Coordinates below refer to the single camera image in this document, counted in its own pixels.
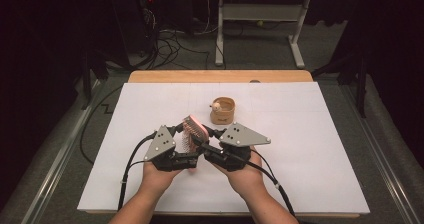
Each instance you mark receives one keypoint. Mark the wooden table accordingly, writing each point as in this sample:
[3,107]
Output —
[216,76]

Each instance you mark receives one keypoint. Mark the white table mat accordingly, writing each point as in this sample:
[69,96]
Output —
[300,150]

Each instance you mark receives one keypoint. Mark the person's left hand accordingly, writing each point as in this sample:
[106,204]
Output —
[160,179]

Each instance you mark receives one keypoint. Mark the person's right hand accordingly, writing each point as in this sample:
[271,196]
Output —
[243,180]

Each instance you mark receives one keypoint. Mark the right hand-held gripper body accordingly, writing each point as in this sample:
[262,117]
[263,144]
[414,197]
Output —
[240,137]

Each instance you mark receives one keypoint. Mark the white metal stand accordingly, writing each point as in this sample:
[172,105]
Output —
[260,12]

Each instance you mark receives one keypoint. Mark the small wooden cup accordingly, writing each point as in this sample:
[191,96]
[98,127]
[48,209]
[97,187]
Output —
[223,117]

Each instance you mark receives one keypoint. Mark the small yellow-green ball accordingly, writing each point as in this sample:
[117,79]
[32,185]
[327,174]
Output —
[260,23]

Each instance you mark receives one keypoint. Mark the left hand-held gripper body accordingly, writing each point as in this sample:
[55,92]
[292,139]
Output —
[161,144]

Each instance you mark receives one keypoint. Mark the dark computer tower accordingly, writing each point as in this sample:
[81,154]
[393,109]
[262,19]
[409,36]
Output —
[133,24]

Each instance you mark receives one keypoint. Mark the black stand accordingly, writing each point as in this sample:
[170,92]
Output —
[361,90]
[87,84]

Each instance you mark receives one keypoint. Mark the pink hairbrush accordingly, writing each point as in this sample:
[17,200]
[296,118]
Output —
[196,127]

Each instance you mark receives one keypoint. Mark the aluminium floor rail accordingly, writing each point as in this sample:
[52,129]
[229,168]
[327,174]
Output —
[59,157]
[382,159]

